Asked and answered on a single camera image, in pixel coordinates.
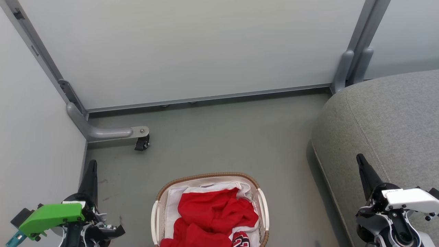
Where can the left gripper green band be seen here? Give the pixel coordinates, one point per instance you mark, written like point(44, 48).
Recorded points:
point(51, 216)

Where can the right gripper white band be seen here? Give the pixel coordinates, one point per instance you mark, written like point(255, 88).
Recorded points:
point(404, 200)

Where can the white garment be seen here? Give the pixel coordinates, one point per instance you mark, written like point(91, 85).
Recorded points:
point(171, 206)

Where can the red jersey with black numbers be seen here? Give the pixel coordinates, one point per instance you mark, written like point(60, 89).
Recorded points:
point(212, 209)

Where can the grey fabric sofa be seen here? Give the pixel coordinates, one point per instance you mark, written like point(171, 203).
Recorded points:
point(394, 120)

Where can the black caster wheel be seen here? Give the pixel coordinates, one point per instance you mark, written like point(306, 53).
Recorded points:
point(141, 143)

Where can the white laundry basket brown rim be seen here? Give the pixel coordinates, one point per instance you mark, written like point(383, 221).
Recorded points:
point(262, 209)

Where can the grey partition leg with bracket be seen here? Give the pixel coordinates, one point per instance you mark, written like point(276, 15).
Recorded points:
point(103, 132)

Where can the grey metal partition post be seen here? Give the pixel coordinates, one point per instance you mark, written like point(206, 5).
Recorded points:
point(37, 51)
point(365, 58)
point(346, 65)

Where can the grey partition bottom rail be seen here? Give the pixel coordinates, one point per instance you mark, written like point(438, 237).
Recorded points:
point(205, 97)

